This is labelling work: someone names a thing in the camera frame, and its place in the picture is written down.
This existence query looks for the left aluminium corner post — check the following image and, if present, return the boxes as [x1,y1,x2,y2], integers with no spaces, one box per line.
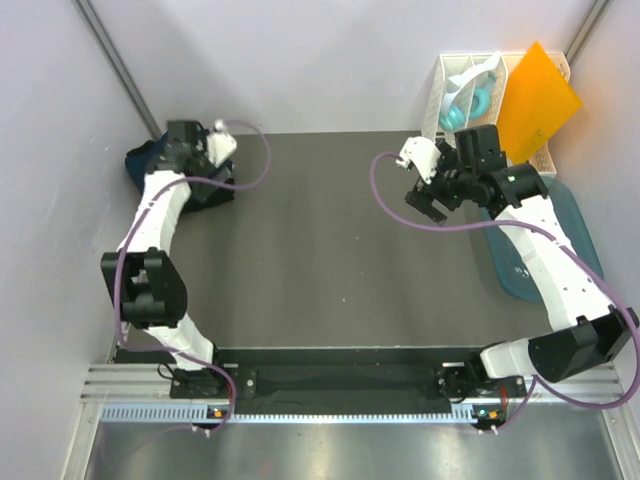
[71,0,162,140]

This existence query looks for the right aluminium corner post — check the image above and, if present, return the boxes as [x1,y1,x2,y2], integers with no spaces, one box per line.
[564,0,613,66]

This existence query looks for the white slotted file organizer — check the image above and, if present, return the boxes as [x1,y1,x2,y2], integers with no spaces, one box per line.
[422,51,573,174]

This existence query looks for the orange plastic folder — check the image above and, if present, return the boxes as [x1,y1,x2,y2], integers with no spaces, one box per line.
[496,42,583,164]

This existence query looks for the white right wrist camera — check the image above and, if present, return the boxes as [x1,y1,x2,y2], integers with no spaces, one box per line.
[395,136,441,185]

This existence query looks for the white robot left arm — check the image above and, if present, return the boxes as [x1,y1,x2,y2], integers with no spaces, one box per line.
[100,120,237,397]

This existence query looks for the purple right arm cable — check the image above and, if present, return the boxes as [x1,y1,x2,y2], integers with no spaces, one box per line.
[369,152,640,434]

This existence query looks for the translucent teal plastic bin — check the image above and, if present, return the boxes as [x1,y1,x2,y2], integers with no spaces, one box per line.
[482,174,605,302]

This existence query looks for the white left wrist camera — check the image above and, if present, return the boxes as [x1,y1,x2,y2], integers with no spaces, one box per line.
[206,119,237,167]

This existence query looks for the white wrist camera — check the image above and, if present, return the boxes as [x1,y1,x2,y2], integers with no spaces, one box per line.
[206,119,237,167]
[395,136,441,185]

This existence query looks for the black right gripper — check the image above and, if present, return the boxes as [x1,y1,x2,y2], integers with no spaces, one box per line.
[405,140,476,226]

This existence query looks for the teal headphones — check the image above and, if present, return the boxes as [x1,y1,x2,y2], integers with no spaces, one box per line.
[439,52,502,133]

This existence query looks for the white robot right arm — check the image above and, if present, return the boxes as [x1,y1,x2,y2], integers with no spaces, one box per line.
[396,124,637,396]

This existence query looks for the navy blue t shirt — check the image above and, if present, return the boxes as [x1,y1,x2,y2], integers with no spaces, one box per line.
[124,133,235,213]

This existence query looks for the aluminium frame rail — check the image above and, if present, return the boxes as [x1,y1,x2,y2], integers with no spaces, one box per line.
[62,349,639,479]

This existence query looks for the aluminium corner post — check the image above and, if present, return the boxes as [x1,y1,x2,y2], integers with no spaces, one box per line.
[564,0,613,66]
[71,0,162,140]

